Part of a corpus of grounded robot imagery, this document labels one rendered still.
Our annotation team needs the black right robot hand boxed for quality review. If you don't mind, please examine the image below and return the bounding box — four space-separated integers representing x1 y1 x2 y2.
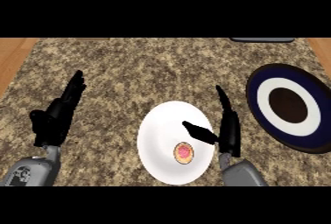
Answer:
181 84 243 158

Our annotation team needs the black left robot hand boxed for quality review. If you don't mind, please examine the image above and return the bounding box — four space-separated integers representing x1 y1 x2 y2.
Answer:
29 69 89 148

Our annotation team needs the blue white brown plate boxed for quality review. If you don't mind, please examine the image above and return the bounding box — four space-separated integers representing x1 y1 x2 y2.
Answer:
246 63 331 155

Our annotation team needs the dark grey flat object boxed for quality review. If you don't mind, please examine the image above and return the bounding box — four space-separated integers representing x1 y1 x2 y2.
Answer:
230 37 296 44

